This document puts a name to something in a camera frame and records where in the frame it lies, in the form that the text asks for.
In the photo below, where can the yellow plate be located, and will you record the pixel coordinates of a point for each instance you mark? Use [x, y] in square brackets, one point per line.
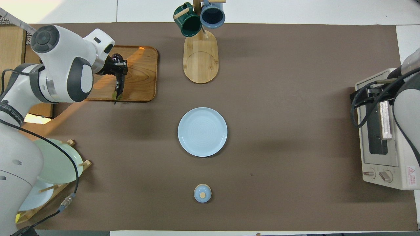
[18, 219]

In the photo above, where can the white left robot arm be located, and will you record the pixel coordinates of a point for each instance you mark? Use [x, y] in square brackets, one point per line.
[62, 59]

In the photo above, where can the wooden plate rack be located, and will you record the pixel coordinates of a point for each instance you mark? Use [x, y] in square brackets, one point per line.
[86, 164]

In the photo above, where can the blue mug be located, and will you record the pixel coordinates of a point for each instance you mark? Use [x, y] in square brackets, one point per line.
[212, 15]

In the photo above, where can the dark green mug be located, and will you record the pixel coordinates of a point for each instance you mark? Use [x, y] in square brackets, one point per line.
[190, 23]

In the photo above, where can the wooden mug tree stand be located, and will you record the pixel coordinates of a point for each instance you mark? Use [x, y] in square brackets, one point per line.
[200, 65]

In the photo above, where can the wooden serving tray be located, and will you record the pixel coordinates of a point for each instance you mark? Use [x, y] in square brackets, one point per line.
[141, 75]

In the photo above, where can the cream toaster oven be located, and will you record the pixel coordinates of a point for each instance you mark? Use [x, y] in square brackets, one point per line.
[407, 157]

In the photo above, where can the brown table mat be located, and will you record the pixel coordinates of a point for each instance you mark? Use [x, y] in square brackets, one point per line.
[279, 147]

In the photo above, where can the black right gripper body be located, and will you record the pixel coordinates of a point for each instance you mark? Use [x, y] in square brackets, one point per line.
[380, 93]

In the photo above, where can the silver oven knob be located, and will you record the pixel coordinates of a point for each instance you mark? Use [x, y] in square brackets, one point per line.
[369, 173]
[385, 176]

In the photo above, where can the light blue ridged plate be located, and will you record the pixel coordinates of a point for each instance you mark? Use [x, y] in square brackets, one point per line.
[202, 132]

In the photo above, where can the light blue racked plate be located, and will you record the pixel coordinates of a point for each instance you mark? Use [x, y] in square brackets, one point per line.
[41, 198]

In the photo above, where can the pale green plate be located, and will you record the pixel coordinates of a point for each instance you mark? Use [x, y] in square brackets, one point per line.
[62, 164]

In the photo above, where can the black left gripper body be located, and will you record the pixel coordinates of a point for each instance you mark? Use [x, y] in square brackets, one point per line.
[106, 67]

